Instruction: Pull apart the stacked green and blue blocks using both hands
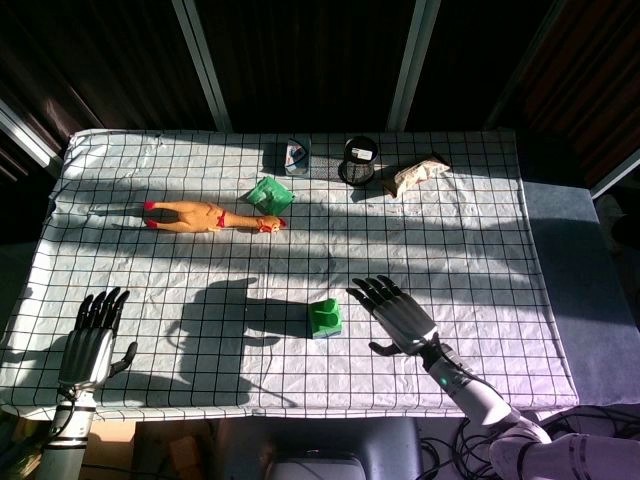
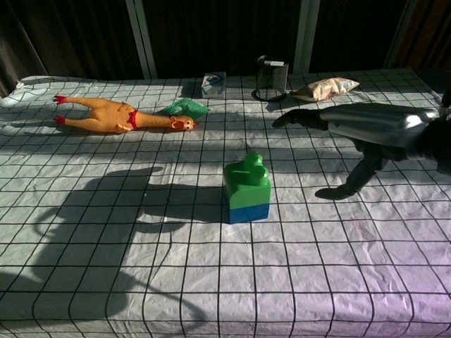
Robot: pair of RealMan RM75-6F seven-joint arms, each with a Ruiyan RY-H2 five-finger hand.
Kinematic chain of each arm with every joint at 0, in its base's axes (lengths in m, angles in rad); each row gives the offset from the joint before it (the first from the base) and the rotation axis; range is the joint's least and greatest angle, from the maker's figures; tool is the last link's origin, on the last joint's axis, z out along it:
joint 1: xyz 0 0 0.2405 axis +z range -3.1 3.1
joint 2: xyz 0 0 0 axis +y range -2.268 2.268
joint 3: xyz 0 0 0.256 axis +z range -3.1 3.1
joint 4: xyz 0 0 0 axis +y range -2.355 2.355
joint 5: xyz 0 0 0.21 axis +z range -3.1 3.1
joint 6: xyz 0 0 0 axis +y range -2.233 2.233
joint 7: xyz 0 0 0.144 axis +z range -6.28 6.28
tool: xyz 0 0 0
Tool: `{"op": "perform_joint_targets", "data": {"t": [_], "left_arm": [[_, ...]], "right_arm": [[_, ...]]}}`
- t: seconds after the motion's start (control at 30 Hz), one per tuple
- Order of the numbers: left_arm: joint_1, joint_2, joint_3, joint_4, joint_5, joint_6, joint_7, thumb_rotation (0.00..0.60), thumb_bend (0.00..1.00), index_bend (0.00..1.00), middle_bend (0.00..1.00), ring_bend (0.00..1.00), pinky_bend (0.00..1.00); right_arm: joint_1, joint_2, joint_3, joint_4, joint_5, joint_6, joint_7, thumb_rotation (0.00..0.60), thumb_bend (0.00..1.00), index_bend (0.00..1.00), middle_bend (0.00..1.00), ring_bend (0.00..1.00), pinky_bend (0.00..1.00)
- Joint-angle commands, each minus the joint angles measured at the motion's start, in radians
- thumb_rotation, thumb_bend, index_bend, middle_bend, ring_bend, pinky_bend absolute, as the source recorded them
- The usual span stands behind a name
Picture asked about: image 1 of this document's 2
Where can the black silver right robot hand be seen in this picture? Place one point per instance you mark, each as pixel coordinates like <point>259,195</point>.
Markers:
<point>407,322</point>

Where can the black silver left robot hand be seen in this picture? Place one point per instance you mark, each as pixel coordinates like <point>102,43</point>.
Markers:
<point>85,352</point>

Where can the green block toy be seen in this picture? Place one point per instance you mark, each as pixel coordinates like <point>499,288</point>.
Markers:
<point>325,315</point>

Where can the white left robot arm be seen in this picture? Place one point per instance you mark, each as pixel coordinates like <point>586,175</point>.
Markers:
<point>67,430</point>

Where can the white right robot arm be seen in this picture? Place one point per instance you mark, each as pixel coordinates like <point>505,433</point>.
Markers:
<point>482,397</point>

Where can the white black grid tablecloth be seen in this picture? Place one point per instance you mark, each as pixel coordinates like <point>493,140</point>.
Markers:
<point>400,240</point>

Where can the brown cardboard box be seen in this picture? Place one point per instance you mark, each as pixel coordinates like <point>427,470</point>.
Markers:
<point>107,445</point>

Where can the brown snack packet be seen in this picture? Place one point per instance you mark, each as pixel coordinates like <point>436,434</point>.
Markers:
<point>412,176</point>

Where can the grey robot torso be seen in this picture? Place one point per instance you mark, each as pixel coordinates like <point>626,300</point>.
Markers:
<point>320,450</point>

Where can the black mesh pen holder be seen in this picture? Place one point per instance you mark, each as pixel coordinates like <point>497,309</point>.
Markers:
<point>357,167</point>

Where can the yellow rubber chicken toy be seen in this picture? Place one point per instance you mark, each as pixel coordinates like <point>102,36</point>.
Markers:
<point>195,217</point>

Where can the green foil packet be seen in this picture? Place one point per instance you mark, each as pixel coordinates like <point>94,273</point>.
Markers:
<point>270,194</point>

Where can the clear small container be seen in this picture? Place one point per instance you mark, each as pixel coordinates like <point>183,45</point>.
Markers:
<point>297,156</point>

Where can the grey window frame post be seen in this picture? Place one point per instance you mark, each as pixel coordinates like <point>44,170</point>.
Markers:
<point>205,65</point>
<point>412,65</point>

